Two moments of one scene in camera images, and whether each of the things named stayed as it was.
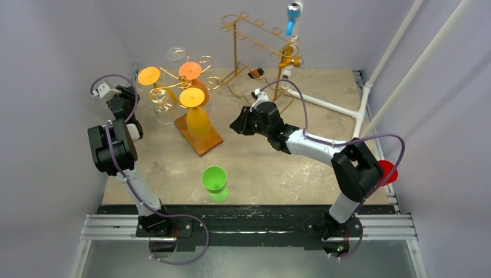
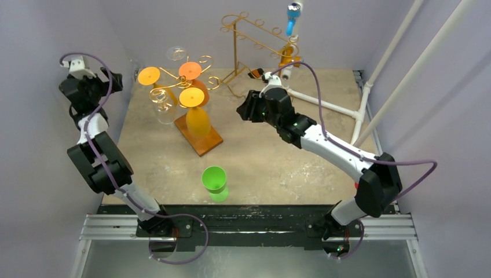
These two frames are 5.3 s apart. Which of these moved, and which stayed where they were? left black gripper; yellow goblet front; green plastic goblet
Moved: left black gripper
Stayed: green plastic goblet; yellow goblet front
